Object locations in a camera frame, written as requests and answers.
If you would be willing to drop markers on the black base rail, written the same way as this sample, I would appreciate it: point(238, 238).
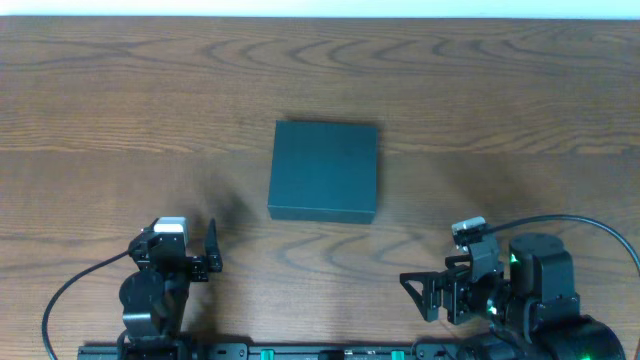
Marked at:
point(242, 351)

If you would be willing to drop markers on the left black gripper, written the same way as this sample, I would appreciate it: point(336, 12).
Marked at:
point(187, 265)

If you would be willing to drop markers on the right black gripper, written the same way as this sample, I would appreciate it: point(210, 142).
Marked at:
point(441, 295)

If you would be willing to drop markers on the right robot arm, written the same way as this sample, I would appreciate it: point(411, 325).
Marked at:
point(530, 301)

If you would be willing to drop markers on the dark green box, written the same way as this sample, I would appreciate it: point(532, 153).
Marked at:
point(324, 172)

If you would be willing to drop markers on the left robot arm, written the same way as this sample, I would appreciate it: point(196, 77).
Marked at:
point(154, 298)

